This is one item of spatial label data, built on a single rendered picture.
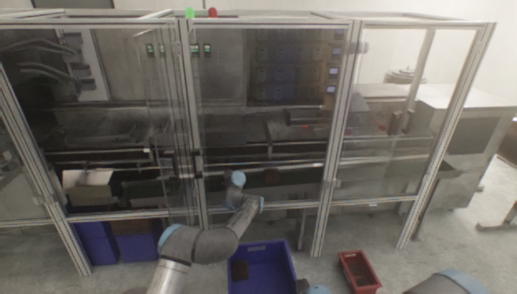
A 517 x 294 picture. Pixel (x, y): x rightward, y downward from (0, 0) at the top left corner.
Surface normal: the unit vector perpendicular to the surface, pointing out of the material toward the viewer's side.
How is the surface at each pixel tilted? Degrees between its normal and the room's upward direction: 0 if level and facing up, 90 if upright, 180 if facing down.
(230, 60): 90
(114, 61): 90
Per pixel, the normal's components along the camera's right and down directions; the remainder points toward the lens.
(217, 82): 0.11, 0.47
